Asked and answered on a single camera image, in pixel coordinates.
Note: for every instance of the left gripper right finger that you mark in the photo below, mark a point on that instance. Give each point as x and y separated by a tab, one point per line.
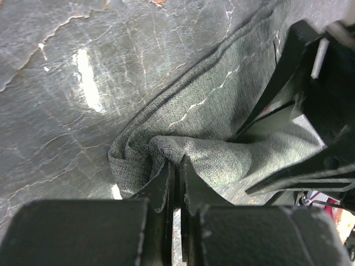
217	232

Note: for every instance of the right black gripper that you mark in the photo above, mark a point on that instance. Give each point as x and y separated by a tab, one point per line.
330	110

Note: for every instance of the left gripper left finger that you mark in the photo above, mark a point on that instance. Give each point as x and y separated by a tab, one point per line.
135	231

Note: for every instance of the grey cloth napkin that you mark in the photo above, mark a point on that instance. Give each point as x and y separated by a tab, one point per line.
200	113

